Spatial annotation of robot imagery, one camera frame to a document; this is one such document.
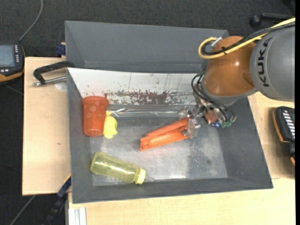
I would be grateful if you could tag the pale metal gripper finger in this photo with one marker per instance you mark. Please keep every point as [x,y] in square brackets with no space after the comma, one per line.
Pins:
[193,128]
[186,113]

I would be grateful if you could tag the orange plastic hand tool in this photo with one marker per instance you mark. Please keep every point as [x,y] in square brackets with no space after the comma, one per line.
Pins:
[164,136]

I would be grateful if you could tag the grey metal bin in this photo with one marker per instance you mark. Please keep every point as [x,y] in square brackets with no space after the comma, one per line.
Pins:
[145,48]

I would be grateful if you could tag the yellow crumpled soft toy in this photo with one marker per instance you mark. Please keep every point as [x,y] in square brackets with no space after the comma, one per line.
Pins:
[110,126]

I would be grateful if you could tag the yellow clear baby bottle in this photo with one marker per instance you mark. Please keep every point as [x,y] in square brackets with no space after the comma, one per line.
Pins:
[112,167]

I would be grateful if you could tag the orange plastic cup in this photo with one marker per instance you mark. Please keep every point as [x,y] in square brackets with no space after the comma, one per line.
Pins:
[93,116]

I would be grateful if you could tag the pale wood board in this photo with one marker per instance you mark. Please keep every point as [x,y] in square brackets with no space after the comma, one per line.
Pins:
[44,130]

